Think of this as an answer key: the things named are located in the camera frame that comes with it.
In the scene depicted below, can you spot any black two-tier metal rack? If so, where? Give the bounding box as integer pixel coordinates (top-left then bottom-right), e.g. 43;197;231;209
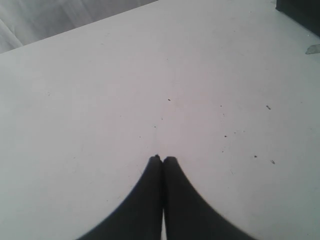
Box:
276;0;320;37

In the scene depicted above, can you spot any white backdrop curtain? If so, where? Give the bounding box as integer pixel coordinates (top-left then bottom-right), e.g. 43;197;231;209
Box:
0;0;150;53

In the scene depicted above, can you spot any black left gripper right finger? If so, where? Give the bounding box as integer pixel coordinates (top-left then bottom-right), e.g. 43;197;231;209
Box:
163;156;253;240

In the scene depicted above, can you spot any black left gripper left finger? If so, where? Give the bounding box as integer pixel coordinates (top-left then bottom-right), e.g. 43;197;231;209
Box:
80;155;164;240

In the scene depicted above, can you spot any clear tape piece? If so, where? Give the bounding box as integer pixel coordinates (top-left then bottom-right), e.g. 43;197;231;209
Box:
305;44;320;55

